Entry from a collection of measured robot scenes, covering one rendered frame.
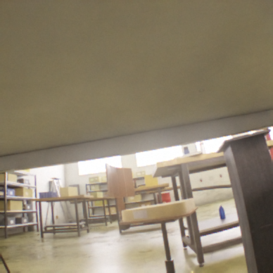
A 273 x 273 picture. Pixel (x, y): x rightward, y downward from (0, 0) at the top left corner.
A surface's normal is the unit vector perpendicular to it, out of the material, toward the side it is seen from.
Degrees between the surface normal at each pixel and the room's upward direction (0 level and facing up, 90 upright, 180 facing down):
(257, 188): 90
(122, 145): 90
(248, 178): 90
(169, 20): 180
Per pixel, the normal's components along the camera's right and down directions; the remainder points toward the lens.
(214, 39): 0.15, 0.92
